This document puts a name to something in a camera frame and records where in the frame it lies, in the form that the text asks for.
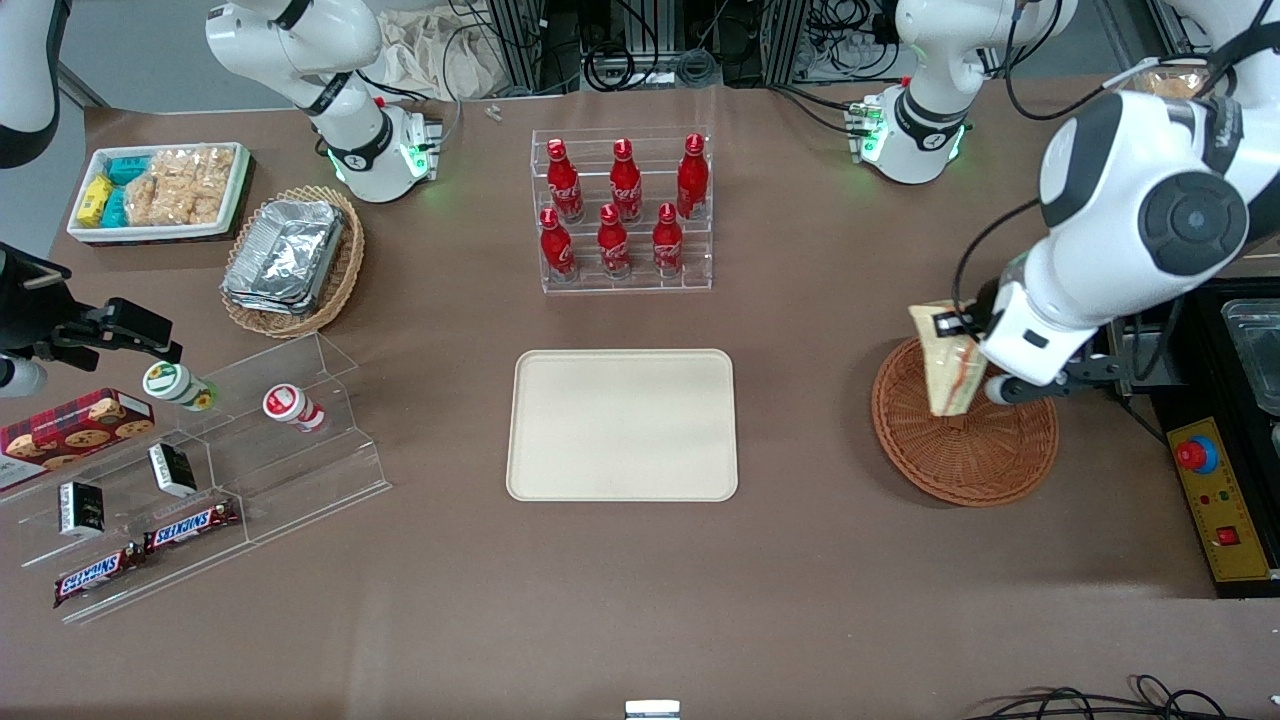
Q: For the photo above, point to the white crumpled cloth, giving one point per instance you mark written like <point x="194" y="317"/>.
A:
<point x="440" y="55"/>

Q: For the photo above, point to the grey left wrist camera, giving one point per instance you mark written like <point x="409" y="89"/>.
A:
<point x="1060" y="378"/>

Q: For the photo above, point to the triangle sandwich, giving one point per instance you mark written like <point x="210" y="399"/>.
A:
<point x="950" y="370"/>

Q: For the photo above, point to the yellow emergency stop control box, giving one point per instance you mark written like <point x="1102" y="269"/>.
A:
<point x="1220" y="510"/>

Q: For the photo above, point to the Snickers chocolate bar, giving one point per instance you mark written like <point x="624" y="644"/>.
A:
<point x="192" y="525"/>
<point x="98" y="575"/>

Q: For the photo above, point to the clear rice cracker bag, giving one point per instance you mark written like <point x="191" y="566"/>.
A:
<point x="170" y="208"/>
<point x="195" y="172"/>

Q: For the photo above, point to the small black white box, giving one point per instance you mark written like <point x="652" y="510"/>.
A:
<point x="82" y="508"/>
<point x="173" y="470"/>

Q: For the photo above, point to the red cola bottle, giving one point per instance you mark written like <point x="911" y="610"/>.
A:
<point x="626" y="185"/>
<point x="557" y="250"/>
<point x="613" y="248"/>
<point x="667" y="245"/>
<point x="692" y="180"/>
<point x="565" y="185"/>

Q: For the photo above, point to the clear acrylic stepped shelf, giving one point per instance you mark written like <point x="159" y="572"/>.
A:
<point x="290" y="480"/>

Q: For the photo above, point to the yellow snack packet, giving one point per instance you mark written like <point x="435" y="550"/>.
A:
<point x="95" y="200"/>

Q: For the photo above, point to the white snack tray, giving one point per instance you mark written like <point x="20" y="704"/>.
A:
<point x="90" y="232"/>

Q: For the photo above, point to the red lidded yogurt cup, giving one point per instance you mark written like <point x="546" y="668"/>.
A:
<point x="292" y="407"/>

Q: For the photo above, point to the green sunflower yogurt cup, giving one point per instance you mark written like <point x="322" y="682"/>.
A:
<point x="175" y="385"/>

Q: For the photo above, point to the round brown wicker basket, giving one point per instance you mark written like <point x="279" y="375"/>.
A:
<point x="970" y="460"/>

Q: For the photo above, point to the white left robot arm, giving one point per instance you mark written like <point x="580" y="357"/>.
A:
<point x="1130" y="200"/>

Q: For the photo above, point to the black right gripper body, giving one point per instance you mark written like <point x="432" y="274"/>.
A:
<point x="28" y="306"/>

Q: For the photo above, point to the clear plastic container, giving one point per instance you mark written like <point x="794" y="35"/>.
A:
<point x="1255" y="355"/>

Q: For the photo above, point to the red tartan cookie box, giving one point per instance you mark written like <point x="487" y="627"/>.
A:
<point x="70" y="430"/>

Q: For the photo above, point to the teal snack packet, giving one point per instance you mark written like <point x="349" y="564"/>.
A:
<point x="128" y="170"/>
<point x="114" y="208"/>

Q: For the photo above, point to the oval wicker basket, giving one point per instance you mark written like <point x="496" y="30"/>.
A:
<point x="345" y="270"/>

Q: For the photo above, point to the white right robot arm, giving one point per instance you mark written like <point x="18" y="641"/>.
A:
<point x="350" y="150"/>

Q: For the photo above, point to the black side cart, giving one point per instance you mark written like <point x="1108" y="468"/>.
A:
<point x="1200" y="320"/>

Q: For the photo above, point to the clear wrapped bread package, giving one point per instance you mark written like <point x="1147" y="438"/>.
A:
<point x="1175" y="80"/>

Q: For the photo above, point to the aluminium foil container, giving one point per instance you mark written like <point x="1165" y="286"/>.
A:
<point x="285" y="255"/>

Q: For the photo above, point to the beige rectangular serving tray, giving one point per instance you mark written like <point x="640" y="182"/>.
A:
<point x="622" y="425"/>

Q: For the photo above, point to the clear acrylic bottle rack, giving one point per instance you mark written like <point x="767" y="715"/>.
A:
<point x="622" y="282"/>

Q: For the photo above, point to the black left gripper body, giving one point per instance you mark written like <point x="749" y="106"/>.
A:
<point x="984" y="300"/>

